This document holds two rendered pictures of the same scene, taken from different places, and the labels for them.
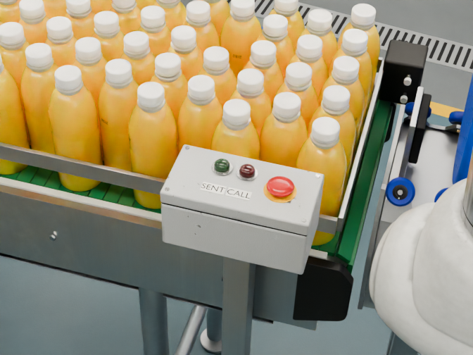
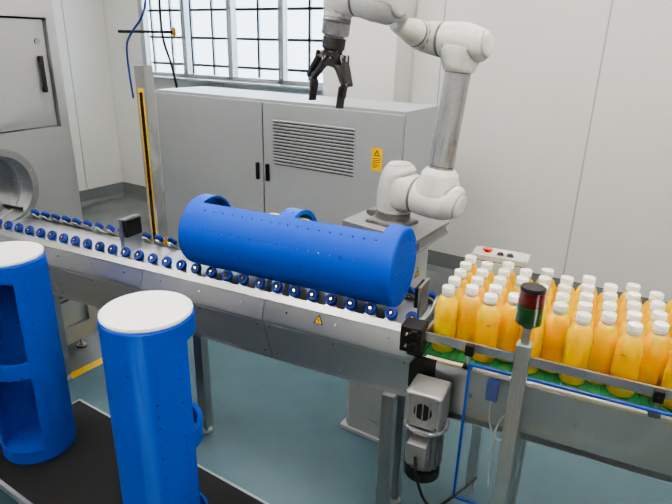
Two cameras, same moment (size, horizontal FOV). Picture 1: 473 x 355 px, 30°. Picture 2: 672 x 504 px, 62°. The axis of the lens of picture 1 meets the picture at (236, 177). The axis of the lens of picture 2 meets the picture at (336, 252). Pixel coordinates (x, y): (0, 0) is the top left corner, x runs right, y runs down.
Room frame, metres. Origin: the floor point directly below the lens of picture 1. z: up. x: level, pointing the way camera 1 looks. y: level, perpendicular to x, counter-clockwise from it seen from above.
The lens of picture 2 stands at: (2.84, -0.25, 1.81)
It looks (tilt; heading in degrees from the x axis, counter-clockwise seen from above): 21 degrees down; 191
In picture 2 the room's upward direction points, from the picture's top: 1 degrees clockwise
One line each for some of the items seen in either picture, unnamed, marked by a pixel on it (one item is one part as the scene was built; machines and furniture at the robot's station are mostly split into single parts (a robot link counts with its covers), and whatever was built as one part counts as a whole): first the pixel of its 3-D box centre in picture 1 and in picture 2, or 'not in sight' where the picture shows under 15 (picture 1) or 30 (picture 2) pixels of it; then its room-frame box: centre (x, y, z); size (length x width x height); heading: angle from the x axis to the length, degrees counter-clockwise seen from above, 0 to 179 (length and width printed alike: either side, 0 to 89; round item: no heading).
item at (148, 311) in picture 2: not in sight; (146, 310); (1.44, -1.10, 1.03); 0.28 x 0.28 x 0.01
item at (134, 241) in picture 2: not in sight; (131, 233); (0.72, -1.57, 1.00); 0.10 x 0.04 x 0.15; 165
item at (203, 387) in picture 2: not in sight; (202, 376); (0.73, -1.28, 0.31); 0.06 x 0.06 x 0.63; 75
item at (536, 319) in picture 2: not in sight; (529, 313); (1.50, 0.00, 1.18); 0.06 x 0.06 x 0.05
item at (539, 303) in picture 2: not in sight; (531, 297); (1.50, 0.00, 1.23); 0.06 x 0.06 x 0.04
